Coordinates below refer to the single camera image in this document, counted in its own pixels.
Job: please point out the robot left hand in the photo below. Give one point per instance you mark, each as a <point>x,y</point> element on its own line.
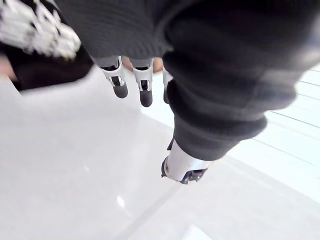
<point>205,62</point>

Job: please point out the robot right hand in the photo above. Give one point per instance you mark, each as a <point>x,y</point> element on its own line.
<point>37,32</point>

